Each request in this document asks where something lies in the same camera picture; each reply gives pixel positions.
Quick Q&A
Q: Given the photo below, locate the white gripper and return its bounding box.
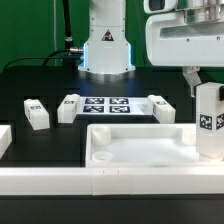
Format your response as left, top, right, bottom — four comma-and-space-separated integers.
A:
145, 12, 224, 101

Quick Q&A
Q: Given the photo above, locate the white desk top panel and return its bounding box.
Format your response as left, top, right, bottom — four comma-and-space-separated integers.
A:
85, 124, 224, 168

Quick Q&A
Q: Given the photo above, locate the white marker tag plate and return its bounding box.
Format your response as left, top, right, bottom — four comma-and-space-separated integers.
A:
77, 97, 152, 115

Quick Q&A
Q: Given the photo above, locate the white left barrier block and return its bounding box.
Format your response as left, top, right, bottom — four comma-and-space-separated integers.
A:
0, 125, 12, 159

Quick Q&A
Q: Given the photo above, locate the white front barrier rail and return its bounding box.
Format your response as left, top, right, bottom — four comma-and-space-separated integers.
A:
0, 167, 224, 195

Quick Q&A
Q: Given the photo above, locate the black cable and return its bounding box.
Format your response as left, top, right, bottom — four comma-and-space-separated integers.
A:
2, 46, 84, 72

